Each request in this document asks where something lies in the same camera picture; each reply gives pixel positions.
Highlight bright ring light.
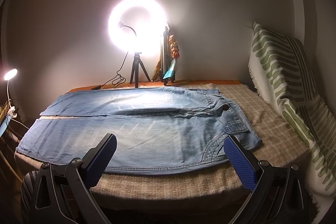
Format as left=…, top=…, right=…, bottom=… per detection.
left=108, top=0, right=167, bottom=58

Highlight light blue denim pants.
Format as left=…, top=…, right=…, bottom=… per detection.
left=17, top=86, right=261, bottom=175

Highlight striped dark basket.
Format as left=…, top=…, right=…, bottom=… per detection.
left=21, top=170, right=38, bottom=223

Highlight green white patterned pillow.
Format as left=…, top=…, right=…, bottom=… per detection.
left=248, top=22, right=335, bottom=211

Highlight blue chair seat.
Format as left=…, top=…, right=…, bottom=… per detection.
left=0, top=115, right=11, bottom=137

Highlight beige plaid bed blanket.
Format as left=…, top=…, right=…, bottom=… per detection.
left=15, top=84, right=308, bottom=206

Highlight black ring light tripod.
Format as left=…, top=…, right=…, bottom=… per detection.
left=129, top=52, right=151, bottom=88

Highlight white clip desk lamp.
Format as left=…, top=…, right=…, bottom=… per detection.
left=3, top=68, right=19, bottom=119

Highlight orange braided fabric strip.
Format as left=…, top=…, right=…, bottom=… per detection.
left=169, top=35, right=180, bottom=59

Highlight folded silver black tripod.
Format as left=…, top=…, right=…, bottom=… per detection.
left=159, top=26, right=176, bottom=86

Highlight white lamp cable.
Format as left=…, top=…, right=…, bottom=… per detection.
left=10, top=117, right=30, bottom=130

